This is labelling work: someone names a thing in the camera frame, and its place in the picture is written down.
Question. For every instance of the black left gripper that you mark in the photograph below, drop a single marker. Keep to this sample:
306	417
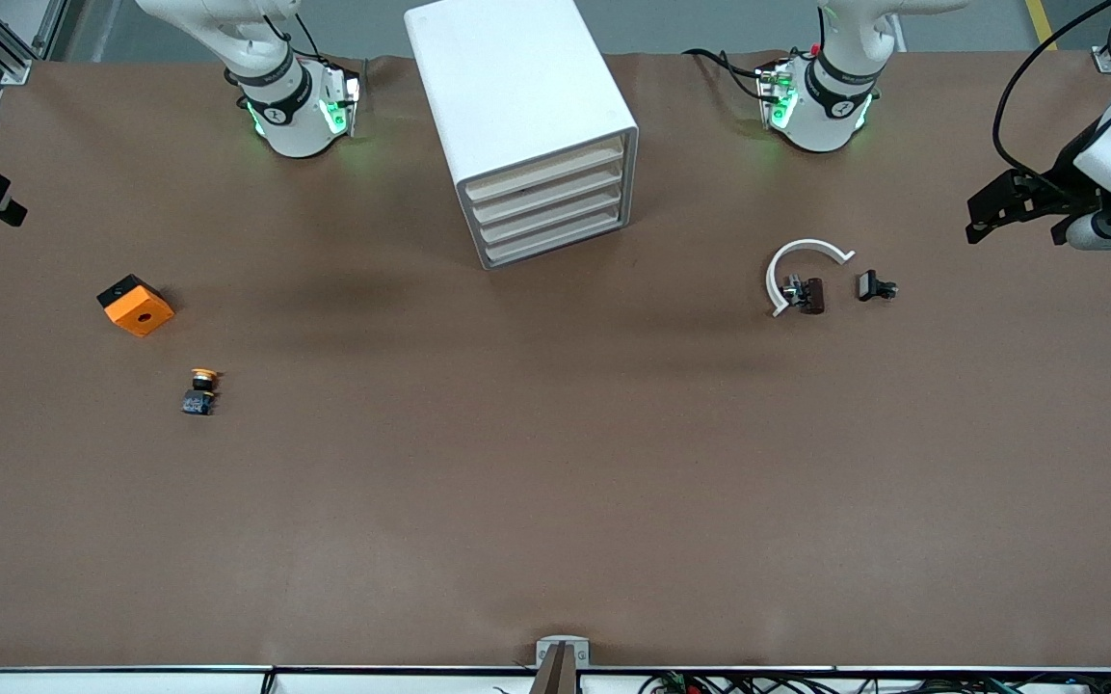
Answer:
1064	174

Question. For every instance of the yellow push button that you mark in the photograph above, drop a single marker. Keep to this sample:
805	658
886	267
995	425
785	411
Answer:
200	395

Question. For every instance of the white box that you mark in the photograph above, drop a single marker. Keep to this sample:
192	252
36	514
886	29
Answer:
545	173

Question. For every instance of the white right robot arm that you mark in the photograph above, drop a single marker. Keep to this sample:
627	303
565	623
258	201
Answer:
295	106

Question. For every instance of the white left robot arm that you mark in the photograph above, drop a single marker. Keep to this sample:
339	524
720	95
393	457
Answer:
830	106

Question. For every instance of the orange box with hole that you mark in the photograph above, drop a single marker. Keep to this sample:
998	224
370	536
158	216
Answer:
141	313

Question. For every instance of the small black clip part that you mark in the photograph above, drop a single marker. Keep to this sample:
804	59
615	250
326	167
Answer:
869	284

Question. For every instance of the white curved plastic piece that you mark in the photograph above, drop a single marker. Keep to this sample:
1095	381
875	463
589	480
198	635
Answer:
810	244

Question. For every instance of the dark brown small component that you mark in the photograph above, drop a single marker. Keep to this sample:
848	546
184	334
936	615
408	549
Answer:
812	295

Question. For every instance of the brown table mat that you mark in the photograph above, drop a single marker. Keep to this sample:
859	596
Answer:
516	463

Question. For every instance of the white table edge rail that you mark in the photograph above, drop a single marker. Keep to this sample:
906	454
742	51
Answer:
131	682

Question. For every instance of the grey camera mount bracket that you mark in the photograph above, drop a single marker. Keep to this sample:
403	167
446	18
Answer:
545	651

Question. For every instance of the dark camera mount post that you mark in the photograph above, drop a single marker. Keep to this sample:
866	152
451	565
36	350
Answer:
555	677

